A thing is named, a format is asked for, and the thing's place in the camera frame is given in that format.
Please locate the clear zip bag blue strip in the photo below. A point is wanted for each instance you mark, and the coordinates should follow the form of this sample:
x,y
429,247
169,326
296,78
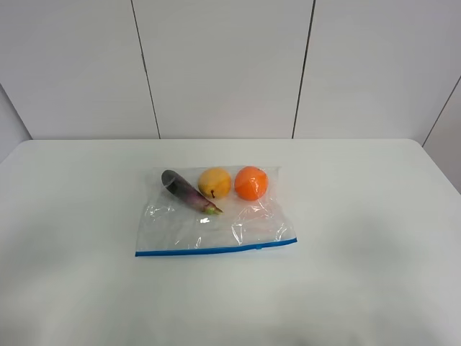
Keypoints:
x,y
169,227

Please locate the yellow pear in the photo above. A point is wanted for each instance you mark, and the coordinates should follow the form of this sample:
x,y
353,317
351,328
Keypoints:
x,y
215,183

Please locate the orange fruit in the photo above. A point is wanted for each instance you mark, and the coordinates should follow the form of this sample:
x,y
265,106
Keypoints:
x,y
251,183

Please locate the purple eggplant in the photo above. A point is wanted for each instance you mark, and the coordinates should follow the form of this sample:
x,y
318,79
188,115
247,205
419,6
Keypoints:
x,y
184,191

